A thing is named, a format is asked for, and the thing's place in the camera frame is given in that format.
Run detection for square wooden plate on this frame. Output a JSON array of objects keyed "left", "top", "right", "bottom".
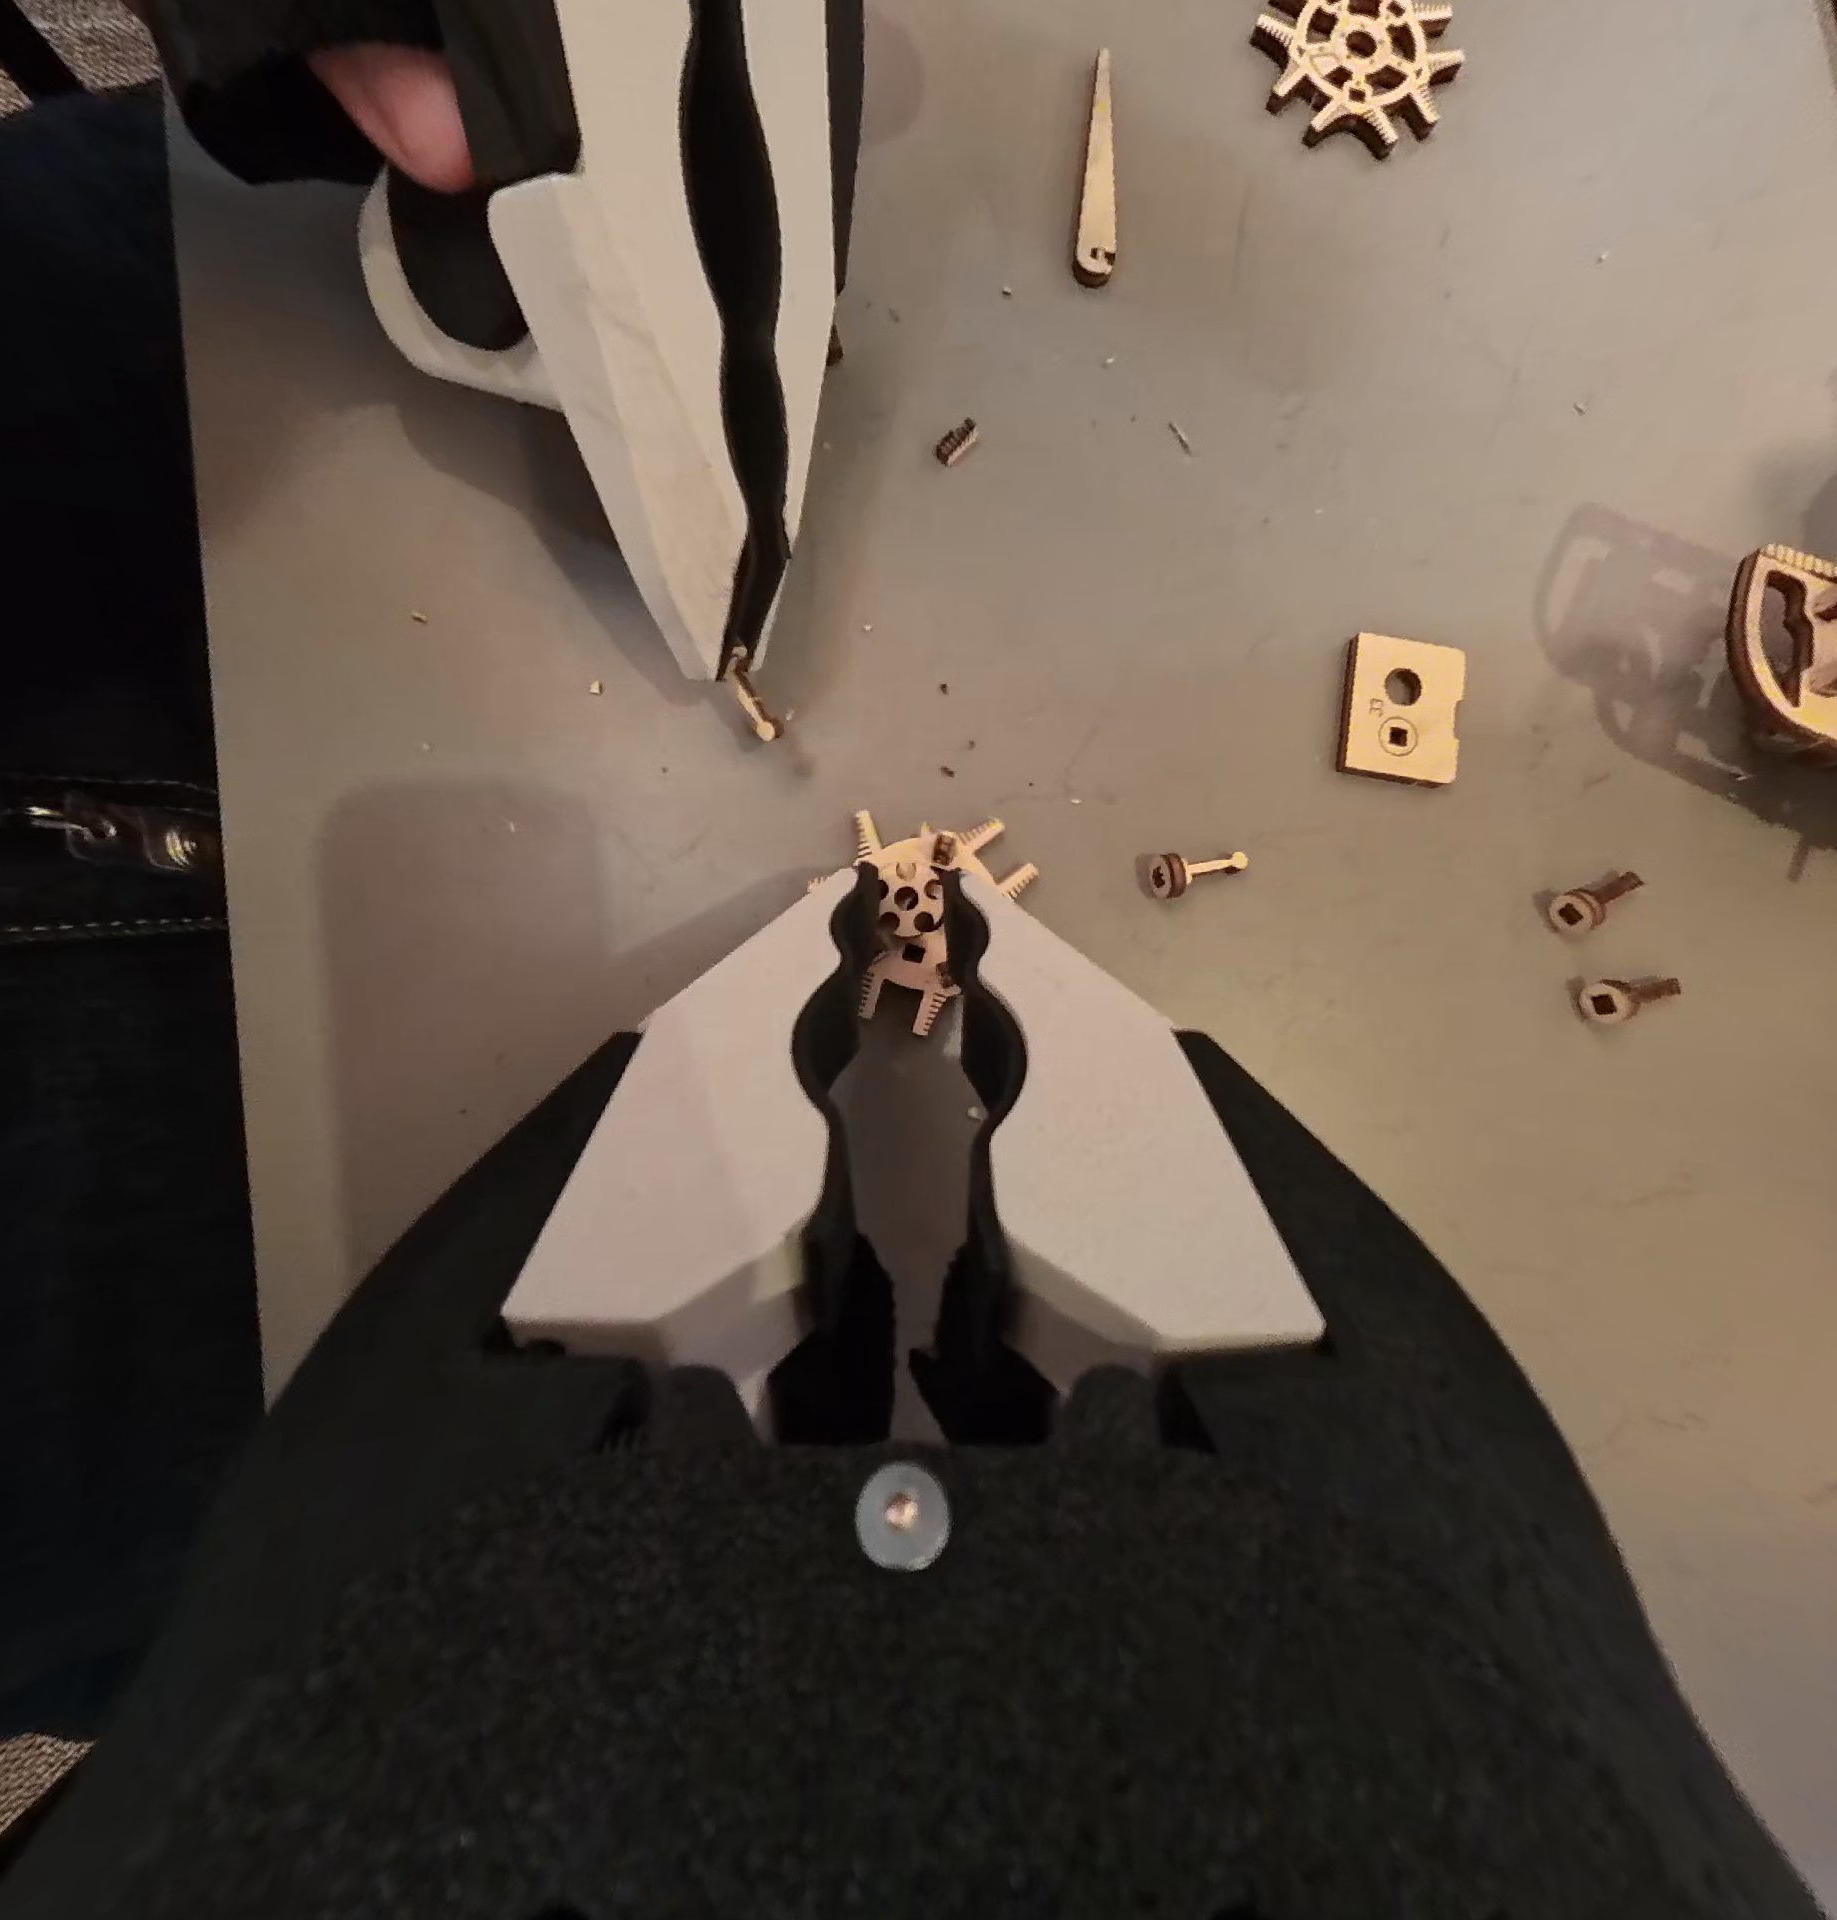
[{"left": 1334, "top": 634, "right": 1467, "bottom": 788}]

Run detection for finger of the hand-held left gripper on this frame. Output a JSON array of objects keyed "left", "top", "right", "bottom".
[
  {"left": 723, "top": 0, "right": 866, "bottom": 677},
  {"left": 490, "top": 0, "right": 752, "bottom": 683}
]

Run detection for wooden spiked gear disc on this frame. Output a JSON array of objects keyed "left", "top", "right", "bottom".
[{"left": 805, "top": 812, "right": 1044, "bottom": 1039}]

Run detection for person's left hand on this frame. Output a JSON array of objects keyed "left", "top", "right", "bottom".
[{"left": 306, "top": 42, "right": 478, "bottom": 194}]

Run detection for dark blue jeans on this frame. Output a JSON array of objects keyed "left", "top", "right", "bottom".
[{"left": 0, "top": 92, "right": 268, "bottom": 1772}]

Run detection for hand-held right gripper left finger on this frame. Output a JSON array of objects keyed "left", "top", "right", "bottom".
[{"left": 502, "top": 869, "right": 922, "bottom": 1450}]

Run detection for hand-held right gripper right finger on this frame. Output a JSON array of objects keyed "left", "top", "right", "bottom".
[{"left": 913, "top": 869, "right": 1327, "bottom": 1450}]

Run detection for grey desk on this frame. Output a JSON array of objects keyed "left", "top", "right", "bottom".
[{"left": 168, "top": 0, "right": 1837, "bottom": 1920}]

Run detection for pointed wooden stick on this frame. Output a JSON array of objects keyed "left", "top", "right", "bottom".
[{"left": 1069, "top": 48, "right": 1123, "bottom": 289}]

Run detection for wooden model vehicle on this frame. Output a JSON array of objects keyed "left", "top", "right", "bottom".
[{"left": 1729, "top": 547, "right": 1837, "bottom": 770}]

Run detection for openwork wooden gear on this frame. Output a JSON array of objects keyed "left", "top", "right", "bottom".
[{"left": 1250, "top": 0, "right": 1467, "bottom": 152}]

